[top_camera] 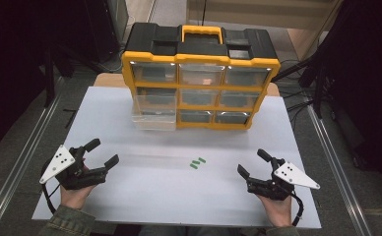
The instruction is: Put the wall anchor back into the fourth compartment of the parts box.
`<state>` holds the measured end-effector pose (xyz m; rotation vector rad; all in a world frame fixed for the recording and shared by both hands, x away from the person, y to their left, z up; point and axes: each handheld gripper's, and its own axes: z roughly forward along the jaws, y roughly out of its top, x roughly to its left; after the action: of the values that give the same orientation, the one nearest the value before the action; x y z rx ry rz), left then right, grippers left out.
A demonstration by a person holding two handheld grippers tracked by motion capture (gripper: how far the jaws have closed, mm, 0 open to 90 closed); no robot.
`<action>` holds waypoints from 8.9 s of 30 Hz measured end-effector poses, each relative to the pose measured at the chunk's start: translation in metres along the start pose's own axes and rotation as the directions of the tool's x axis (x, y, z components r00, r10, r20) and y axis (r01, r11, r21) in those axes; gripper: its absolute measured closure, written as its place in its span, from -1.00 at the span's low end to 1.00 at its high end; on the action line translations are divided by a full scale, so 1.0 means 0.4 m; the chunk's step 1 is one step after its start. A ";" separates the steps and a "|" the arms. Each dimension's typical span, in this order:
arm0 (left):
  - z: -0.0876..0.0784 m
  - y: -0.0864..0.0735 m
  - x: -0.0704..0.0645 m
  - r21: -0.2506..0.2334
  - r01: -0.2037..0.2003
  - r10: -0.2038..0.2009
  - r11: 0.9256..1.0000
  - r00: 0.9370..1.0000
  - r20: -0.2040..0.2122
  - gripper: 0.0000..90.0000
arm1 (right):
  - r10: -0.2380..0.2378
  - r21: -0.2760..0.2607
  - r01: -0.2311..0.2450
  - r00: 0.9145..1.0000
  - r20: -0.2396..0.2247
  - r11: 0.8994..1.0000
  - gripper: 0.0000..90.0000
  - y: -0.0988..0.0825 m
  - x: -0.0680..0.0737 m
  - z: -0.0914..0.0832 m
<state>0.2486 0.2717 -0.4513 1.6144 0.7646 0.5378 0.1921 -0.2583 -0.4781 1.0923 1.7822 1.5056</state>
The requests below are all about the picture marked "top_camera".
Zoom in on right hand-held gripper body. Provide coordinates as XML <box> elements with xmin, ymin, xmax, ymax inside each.
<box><xmin>246</xmin><ymin>158</ymin><xmax>321</xmax><ymax>202</ymax></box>

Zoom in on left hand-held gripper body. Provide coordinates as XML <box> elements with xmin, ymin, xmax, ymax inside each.
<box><xmin>39</xmin><ymin>145</ymin><xmax>109</xmax><ymax>191</ymax></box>

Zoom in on person's left hand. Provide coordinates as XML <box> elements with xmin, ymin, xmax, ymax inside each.
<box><xmin>59</xmin><ymin>184</ymin><xmax>97</xmax><ymax>210</ymax></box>

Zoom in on person's right hand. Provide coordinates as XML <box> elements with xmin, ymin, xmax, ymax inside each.
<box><xmin>257</xmin><ymin>194</ymin><xmax>293</xmax><ymax>228</ymax></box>

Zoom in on clear plastic drawer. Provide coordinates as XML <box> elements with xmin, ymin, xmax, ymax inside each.
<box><xmin>135</xmin><ymin>87</ymin><xmax>178</xmax><ymax>114</ymax></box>
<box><xmin>131</xmin><ymin>110</ymin><xmax>178</xmax><ymax>133</ymax></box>

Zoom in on white table mat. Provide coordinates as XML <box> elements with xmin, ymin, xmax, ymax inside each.
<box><xmin>31</xmin><ymin>86</ymin><xmax>322</xmax><ymax>230</ymax></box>

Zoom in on yellow black drawer organizer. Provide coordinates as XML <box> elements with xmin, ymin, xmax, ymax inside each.
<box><xmin>121</xmin><ymin>22</ymin><xmax>282</xmax><ymax>131</ymax></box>

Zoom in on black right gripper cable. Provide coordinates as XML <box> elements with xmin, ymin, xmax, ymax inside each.
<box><xmin>289</xmin><ymin>191</ymin><xmax>305</xmax><ymax>227</ymax></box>

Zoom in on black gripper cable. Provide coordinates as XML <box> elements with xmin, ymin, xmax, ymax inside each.
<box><xmin>40</xmin><ymin>182</ymin><xmax>61</xmax><ymax>215</ymax></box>
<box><xmin>289</xmin><ymin>191</ymin><xmax>305</xmax><ymax>227</ymax></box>

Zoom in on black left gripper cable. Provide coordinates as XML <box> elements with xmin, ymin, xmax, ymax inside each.
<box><xmin>40</xmin><ymin>182</ymin><xmax>61</xmax><ymax>215</ymax></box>

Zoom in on metal floor rail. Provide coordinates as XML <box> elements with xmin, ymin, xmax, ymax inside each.
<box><xmin>305</xmin><ymin>102</ymin><xmax>374</xmax><ymax>236</ymax></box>
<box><xmin>0</xmin><ymin>92</ymin><xmax>64</xmax><ymax>236</ymax></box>

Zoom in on black floor cables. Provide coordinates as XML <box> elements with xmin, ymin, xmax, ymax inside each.
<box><xmin>276</xmin><ymin>58</ymin><xmax>315</xmax><ymax>124</ymax></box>

